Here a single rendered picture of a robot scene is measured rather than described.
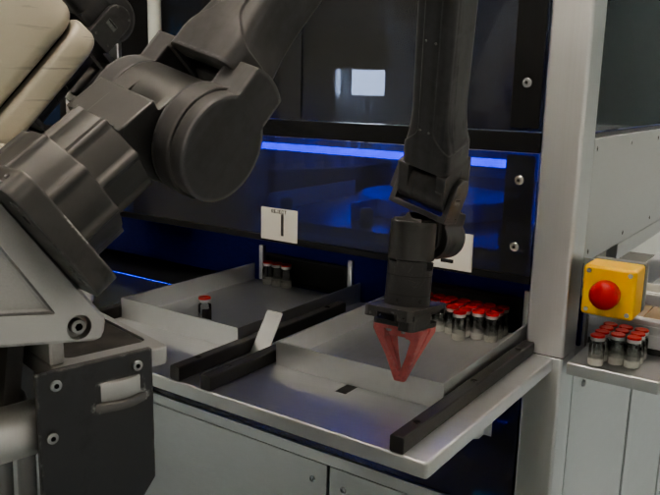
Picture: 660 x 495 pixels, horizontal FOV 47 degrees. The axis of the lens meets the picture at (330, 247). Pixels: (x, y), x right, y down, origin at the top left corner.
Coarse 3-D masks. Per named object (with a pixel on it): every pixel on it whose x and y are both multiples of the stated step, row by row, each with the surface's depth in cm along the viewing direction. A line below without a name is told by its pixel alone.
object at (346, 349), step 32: (352, 320) 122; (288, 352) 105; (320, 352) 102; (352, 352) 112; (448, 352) 113; (480, 352) 113; (352, 384) 100; (384, 384) 97; (416, 384) 94; (448, 384) 93
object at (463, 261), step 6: (468, 234) 116; (468, 240) 116; (468, 246) 116; (462, 252) 117; (468, 252) 117; (450, 258) 119; (456, 258) 118; (462, 258) 117; (468, 258) 117; (438, 264) 120; (444, 264) 119; (450, 264) 119; (456, 264) 118; (462, 264) 118; (468, 264) 117; (462, 270) 118; (468, 270) 117
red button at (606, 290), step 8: (592, 288) 103; (600, 288) 102; (608, 288) 102; (616, 288) 102; (592, 296) 103; (600, 296) 103; (608, 296) 102; (616, 296) 102; (592, 304) 104; (600, 304) 103; (608, 304) 102; (616, 304) 103
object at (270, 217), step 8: (264, 208) 139; (272, 208) 138; (280, 208) 137; (264, 216) 139; (272, 216) 138; (280, 216) 137; (288, 216) 136; (296, 216) 135; (264, 224) 139; (272, 224) 138; (280, 224) 137; (288, 224) 136; (296, 224) 135; (264, 232) 140; (272, 232) 139; (280, 232) 138; (288, 232) 136; (296, 232) 135; (280, 240) 138; (288, 240) 137; (296, 240) 136
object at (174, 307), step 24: (168, 288) 134; (192, 288) 139; (216, 288) 145; (240, 288) 146; (264, 288) 147; (144, 312) 123; (168, 312) 120; (192, 312) 130; (216, 312) 130; (240, 312) 130; (264, 312) 131; (288, 312) 122; (192, 336) 117; (216, 336) 114; (240, 336) 112
